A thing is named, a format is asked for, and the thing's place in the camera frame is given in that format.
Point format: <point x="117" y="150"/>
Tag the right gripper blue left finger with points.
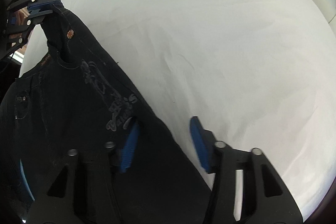
<point x="127" y="148"/>

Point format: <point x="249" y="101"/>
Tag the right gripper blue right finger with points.
<point x="204" y="142"/>

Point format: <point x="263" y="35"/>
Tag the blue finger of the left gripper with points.
<point x="37" y="17"/>
<point x="42" y="5"/>

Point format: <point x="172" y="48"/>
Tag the black denim pants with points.
<point x="62" y="123"/>

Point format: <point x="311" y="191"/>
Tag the white bed sheet mattress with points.
<point x="258" y="73"/>

